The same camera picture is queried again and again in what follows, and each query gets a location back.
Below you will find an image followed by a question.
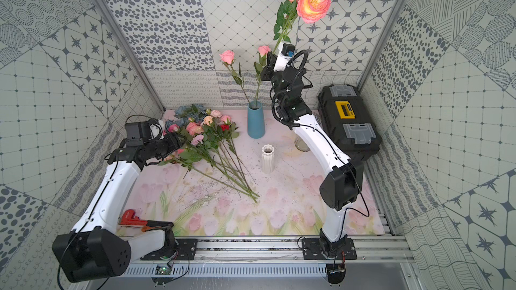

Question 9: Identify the aluminium rail frame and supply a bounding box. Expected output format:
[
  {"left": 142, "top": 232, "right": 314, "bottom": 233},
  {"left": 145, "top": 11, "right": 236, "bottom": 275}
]
[{"left": 130, "top": 235, "right": 415, "bottom": 267}]

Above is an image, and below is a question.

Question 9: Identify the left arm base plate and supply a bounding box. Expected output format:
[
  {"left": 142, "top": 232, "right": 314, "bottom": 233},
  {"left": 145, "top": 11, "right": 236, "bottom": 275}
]
[{"left": 141, "top": 238, "right": 198, "bottom": 261}]

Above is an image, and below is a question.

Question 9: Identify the white ribbed vase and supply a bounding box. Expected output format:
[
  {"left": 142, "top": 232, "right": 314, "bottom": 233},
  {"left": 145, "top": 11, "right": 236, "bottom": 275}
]
[{"left": 261, "top": 144, "right": 275, "bottom": 174}]

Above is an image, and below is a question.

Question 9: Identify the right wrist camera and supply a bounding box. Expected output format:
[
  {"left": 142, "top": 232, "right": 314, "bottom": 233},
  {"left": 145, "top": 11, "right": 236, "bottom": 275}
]
[{"left": 274, "top": 41, "right": 296, "bottom": 72}]

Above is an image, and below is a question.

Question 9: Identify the pink peony flower stem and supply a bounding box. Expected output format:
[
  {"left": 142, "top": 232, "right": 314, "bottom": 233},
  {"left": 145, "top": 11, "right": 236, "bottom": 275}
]
[{"left": 274, "top": 0, "right": 332, "bottom": 51}]

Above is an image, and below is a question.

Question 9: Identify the pink rose stem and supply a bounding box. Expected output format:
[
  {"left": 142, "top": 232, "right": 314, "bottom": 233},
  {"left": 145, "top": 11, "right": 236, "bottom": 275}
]
[
  {"left": 253, "top": 46, "right": 271, "bottom": 110},
  {"left": 220, "top": 50, "right": 250, "bottom": 103}
]

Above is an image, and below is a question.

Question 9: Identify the red pipe wrench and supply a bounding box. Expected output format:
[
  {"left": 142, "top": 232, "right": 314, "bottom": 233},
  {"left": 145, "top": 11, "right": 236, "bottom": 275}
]
[{"left": 119, "top": 209, "right": 174, "bottom": 232}]

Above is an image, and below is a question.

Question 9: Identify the bunch of artificial flowers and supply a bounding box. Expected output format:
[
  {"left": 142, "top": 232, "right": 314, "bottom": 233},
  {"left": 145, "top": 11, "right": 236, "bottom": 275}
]
[{"left": 159, "top": 104, "right": 259, "bottom": 202}]

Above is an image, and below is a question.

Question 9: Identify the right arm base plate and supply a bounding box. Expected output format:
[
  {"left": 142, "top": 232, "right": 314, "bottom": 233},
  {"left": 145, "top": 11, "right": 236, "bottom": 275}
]
[{"left": 298, "top": 235, "right": 357, "bottom": 260}]

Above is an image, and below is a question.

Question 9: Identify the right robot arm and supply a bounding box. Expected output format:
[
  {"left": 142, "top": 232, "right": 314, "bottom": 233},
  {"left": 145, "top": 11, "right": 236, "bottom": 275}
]
[{"left": 259, "top": 65, "right": 370, "bottom": 256}]

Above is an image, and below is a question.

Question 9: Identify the clear glass vase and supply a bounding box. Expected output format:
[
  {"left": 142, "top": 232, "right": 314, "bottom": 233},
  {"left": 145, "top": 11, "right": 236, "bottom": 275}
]
[{"left": 294, "top": 136, "right": 310, "bottom": 153}]

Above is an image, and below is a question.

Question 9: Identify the blue cylindrical vase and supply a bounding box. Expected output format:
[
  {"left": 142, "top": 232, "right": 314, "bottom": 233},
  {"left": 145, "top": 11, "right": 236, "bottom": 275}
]
[{"left": 247, "top": 101, "right": 266, "bottom": 139}]

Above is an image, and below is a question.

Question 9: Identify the black toolbox yellow latch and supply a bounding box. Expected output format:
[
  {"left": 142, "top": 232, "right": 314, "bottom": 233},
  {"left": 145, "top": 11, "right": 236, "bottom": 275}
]
[{"left": 317, "top": 84, "right": 382, "bottom": 162}]

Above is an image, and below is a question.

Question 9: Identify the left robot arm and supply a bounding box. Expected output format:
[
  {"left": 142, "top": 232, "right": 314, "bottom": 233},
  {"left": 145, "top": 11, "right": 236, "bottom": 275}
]
[{"left": 52, "top": 118, "right": 183, "bottom": 283}]

